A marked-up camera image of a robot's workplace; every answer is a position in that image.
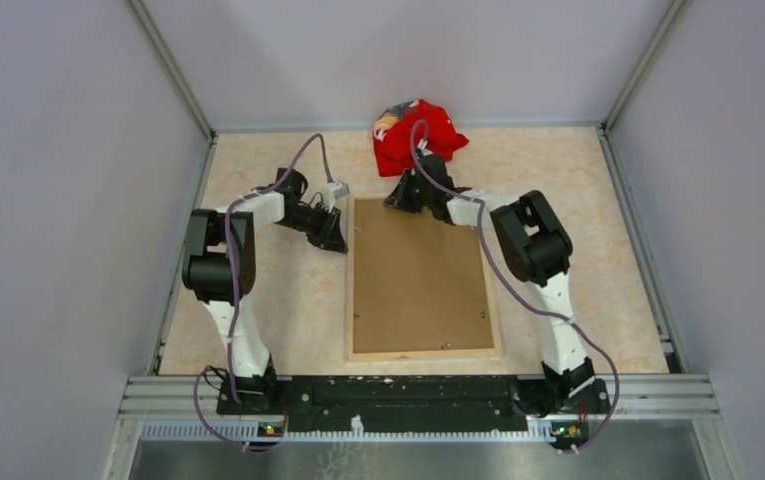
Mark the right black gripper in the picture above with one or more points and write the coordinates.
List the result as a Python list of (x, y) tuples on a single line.
[(399, 198)]

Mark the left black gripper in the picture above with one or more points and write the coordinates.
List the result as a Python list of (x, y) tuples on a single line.
[(329, 234)]

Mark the brown frame backing board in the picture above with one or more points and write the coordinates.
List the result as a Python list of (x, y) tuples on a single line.
[(422, 278)]

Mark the light wooden picture frame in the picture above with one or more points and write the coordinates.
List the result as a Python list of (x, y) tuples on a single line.
[(422, 356)]

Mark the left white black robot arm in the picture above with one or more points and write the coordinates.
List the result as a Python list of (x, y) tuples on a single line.
[(219, 265)]

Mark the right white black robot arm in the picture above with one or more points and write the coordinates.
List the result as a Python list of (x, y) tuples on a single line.
[(536, 250)]

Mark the crumpled red cloth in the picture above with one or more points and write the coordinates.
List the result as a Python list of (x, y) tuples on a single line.
[(392, 129)]

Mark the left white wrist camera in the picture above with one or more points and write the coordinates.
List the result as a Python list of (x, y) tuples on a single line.
[(331, 192)]

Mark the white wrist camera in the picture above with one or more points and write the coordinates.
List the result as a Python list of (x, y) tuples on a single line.
[(331, 192), (421, 148)]

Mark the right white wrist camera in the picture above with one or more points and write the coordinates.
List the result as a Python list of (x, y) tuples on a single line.
[(421, 148)]

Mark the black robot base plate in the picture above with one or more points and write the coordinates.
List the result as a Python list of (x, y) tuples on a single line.
[(410, 404)]

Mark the aluminium rail with cable duct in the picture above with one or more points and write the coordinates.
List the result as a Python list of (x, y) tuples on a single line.
[(657, 426)]

